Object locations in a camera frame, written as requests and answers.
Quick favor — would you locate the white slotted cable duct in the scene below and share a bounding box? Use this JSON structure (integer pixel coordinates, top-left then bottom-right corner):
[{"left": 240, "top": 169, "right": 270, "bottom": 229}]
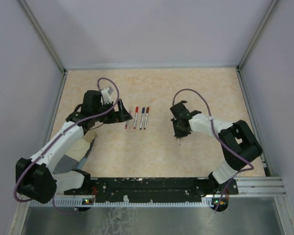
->
[{"left": 29, "top": 197, "right": 227, "bottom": 209}]

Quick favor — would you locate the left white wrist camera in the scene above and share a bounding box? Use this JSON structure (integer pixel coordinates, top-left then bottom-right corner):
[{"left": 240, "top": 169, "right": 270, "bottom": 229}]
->
[{"left": 100, "top": 86, "right": 114, "bottom": 104}]

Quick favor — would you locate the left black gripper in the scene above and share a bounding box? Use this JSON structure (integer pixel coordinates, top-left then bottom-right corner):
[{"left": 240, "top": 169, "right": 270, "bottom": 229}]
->
[{"left": 93, "top": 98, "right": 132, "bottom": 124}]

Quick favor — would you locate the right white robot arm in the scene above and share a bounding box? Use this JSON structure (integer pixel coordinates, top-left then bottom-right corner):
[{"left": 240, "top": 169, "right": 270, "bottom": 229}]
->
[{"left": 170, "top": 101, "right": 263, "bottom": 194}]

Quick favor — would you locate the brown cardboard piece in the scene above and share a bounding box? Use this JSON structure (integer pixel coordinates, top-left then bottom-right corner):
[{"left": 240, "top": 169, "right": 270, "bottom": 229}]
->
[{"left": 66, "top": 135, "right": 97, "bottom": 160}]

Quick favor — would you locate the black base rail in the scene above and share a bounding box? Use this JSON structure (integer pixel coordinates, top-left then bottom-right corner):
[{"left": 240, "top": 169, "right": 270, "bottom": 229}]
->
[{"left": 64, "top": 177, "right": 226, "bottom": 203}]

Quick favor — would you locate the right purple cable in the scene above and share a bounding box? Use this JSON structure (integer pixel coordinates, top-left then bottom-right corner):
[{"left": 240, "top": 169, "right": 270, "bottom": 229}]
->
[{"left": 172, "top": 88, "right": 254, "bottom": 212}]

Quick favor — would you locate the blue end white pen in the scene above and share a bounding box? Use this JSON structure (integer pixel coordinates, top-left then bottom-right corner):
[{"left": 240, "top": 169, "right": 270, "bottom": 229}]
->
[{"left": 139, "top": 107, "right": 145, "bottom": 130}]

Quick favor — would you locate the red capped white pen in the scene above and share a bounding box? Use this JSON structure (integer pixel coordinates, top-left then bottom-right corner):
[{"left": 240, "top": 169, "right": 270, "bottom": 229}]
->
[{"left": 133, "top": 106, "right": 139, "bottom": 129}]

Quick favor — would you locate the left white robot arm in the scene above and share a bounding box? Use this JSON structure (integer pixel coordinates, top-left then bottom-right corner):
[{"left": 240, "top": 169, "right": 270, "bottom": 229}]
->
[{"left": 13, "top": 87, "right": 132, "bottom": 204}]

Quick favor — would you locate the dark red pen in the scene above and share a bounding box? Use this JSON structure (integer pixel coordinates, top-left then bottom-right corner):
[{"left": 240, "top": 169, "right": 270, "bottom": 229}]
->
[{"left": 144, "top": 107, "right": 149, "bottom": 130}]

